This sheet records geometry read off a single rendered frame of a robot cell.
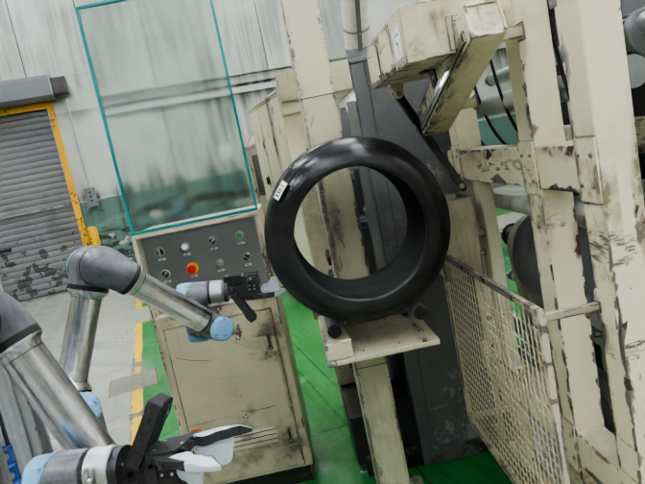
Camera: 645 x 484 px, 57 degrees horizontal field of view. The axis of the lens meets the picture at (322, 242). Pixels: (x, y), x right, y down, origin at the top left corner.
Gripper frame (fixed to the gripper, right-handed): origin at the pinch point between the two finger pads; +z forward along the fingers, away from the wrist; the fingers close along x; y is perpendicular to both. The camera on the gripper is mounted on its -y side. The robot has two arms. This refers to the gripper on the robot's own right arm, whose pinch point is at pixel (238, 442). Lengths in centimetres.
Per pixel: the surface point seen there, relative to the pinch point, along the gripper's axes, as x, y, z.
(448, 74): -86, -66, 46
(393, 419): -147, 48, 7
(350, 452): -201, 80, -23
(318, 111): -129, -72, 2
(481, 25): -67, -72, 54
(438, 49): -75, -70, 43
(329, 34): -1029, -390, -85
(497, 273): -145, -3, 55
